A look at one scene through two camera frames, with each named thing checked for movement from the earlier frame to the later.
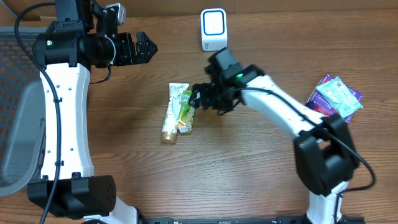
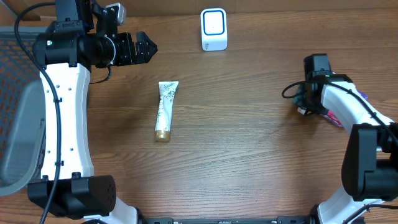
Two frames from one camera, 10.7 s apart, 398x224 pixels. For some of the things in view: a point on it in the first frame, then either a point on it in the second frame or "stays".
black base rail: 337,219 stays
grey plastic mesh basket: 22,152 stays
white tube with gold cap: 171,117 to 167,91
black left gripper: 132,48 stays
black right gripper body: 221,98 to 308,104
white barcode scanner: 214,29 stays
